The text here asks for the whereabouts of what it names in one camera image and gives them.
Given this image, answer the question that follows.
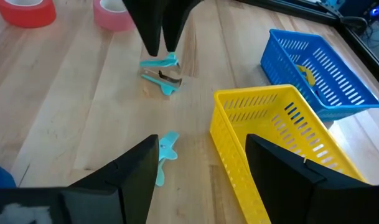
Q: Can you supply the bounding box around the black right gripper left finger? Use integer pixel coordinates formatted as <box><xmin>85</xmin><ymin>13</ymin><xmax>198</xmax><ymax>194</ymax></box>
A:
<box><xmin>0</xmin><ymin>134</ymin><xmax>161</xmax><ymax>224</ymax></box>

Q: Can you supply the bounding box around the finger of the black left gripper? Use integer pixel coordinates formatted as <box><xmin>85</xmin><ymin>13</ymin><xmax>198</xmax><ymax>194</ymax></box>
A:
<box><xmin>122</xmin><ymin>0</ymin><xmax>165</xmax><ymax>57</ymax></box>
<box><xmin>162</xmin><ymin>0</ymin><xmax>204</xmax><ymax>53</ymax></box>

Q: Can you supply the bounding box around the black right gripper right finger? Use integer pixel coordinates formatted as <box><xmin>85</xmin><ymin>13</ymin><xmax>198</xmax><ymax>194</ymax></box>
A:
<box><xmin>245</xmin><ymin>133</ymin><xmax>379</xmax><ymax>224</ymax></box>

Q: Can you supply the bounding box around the pink tape roll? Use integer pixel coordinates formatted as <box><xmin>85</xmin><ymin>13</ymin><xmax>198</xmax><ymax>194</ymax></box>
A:
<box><xmin>92</xmin><ymin>0</ymin><xmax>137</xmax><ymax>32</ymax></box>

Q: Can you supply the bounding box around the teal staple remover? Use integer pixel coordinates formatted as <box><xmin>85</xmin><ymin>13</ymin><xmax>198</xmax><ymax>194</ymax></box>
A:
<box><xmin>139</xmin><ymin>52</ymin><xmax>183</xmax><ymax>96</ymax></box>
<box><xmin>154</xmin><ymin>130</ymin><xmax>180</xmax><ymax>187</ymax></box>

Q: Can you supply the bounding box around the yellow stapler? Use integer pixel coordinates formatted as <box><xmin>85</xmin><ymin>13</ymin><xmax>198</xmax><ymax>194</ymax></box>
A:
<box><xmin>296</xmin><ymin>64</ymin><xmax>317</xmax><ymax>88</ymax></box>

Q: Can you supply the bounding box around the red tape roll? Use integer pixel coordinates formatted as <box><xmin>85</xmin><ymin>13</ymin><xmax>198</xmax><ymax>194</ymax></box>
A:
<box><xmin>0</xmin><ymin>0</ymin><xmax>57</xmax><ymax>29</ymax></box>

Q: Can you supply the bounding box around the yellow plastic basket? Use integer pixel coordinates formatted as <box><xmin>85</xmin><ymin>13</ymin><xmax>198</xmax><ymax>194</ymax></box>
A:
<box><xmin>209</xmin><ymin>83</ymin><xmax>369</xmax><ymax>224</ymax></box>

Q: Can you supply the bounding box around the blue plastic basket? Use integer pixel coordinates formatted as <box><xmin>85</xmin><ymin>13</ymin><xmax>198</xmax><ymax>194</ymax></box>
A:
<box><xmin>260</xmin><ymin>28</ymin><xmax>379</xmax><ymax>122</ymax></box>

